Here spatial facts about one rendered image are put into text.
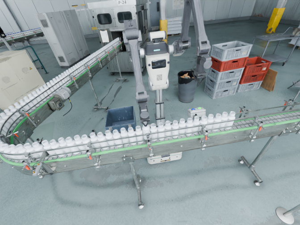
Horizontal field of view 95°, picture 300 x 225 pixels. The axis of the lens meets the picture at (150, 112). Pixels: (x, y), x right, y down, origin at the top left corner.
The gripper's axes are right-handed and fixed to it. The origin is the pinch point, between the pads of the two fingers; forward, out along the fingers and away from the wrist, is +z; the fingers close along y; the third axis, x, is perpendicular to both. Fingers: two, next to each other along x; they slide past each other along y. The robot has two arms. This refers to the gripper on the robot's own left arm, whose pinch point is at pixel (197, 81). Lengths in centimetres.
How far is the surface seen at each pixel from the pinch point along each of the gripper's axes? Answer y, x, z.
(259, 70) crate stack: 172, -227, 90
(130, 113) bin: 43, 61, 55
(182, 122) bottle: -17.0, 15.6, 24.4
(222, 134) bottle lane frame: -21, -20, 42
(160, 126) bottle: -17.9, 33.7, 24.2
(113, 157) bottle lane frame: -22, 76, 49
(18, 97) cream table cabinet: 246, 352, 113
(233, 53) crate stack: 160, -142, 39
